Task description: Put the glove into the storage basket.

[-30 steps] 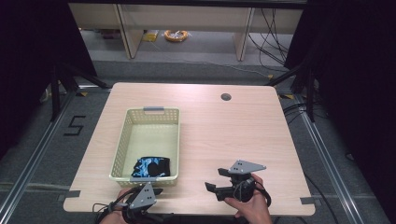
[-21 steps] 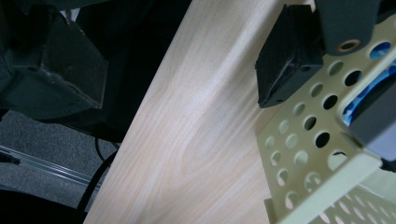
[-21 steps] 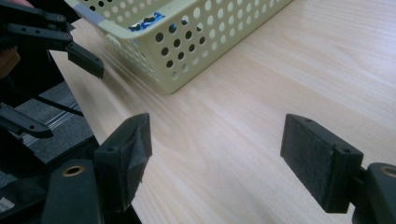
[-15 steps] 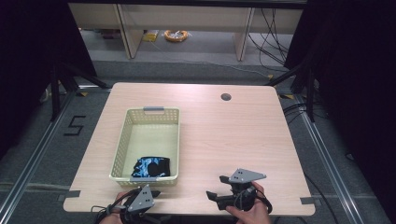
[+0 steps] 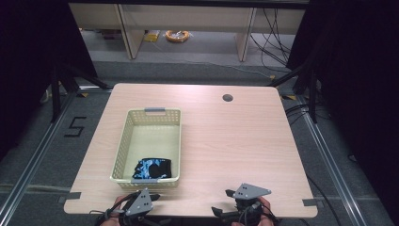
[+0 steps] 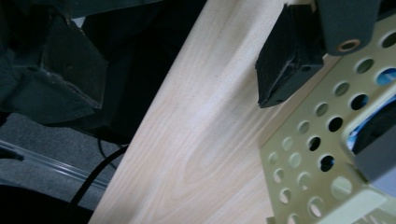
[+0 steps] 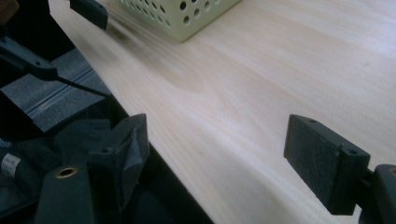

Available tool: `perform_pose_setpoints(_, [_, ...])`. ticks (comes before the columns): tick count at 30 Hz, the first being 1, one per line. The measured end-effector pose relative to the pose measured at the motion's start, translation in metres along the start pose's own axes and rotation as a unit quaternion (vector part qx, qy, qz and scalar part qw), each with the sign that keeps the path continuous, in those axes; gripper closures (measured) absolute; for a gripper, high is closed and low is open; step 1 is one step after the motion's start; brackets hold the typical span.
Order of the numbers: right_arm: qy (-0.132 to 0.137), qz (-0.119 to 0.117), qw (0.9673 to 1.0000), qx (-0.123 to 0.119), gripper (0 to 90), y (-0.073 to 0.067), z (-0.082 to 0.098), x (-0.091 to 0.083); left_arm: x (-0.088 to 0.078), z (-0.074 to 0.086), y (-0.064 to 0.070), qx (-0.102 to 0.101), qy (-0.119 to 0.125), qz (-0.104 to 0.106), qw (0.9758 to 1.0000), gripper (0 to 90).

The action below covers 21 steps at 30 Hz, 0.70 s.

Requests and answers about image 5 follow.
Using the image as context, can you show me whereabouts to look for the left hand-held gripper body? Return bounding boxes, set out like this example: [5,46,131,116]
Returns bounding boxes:
[120,187,154,226]

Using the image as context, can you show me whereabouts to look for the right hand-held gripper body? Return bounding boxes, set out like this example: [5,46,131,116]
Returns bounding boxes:
[231,183,273,226]

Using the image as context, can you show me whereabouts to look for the black blue patterned glove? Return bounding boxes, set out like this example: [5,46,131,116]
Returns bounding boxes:
[132,157,164,181]
[147,157,173,180]

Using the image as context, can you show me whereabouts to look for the cream plastic basket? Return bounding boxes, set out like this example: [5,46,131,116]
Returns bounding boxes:
[109,106,183,189]

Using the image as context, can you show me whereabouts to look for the person's left hand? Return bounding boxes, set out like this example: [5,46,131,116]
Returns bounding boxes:
[99,195,133,226]

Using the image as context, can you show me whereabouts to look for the person's right hand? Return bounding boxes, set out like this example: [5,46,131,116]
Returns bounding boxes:
[231,196,273,226]

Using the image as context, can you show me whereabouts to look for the black metal stand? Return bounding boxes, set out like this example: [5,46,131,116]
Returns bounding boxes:
[49,61,111,124]
[266,61,318,124]

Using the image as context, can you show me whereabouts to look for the yellow packet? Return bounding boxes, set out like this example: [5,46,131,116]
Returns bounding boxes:
[143,29,161,43]

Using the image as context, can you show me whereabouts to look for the dark curtain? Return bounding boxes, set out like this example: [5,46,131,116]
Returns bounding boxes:
[286,0,399,218]
[0,0,98,161]

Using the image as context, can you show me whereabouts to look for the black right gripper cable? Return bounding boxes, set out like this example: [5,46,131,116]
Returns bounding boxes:
[305,173,343,226]

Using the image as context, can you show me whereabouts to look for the aluminium floor rail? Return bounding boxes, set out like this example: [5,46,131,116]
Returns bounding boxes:
[0,90,80,218]
[296,93,366,226]

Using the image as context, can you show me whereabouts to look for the black floor cables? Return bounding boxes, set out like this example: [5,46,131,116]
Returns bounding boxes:
[284,103,318,126]

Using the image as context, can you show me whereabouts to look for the white floor cable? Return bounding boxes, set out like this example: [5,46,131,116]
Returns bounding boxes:
[152,41,275,80]

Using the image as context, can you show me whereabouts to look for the black hanging cables bundle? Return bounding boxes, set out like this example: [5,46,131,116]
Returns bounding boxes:
[248,8,294,68]

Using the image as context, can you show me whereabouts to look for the beige wooden desk frame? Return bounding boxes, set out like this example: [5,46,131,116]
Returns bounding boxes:
[67,2,307,63]

